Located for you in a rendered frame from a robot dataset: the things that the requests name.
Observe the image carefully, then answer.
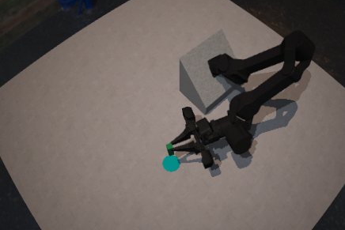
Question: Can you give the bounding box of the cyan circle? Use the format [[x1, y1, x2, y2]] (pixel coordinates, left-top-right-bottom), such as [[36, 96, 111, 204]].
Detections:
[[162, 156, 180, 172]]

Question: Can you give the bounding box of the dark green rectangular post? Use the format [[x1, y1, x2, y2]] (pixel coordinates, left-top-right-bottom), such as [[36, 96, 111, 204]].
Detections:
[[166, 142, 174, 156]]

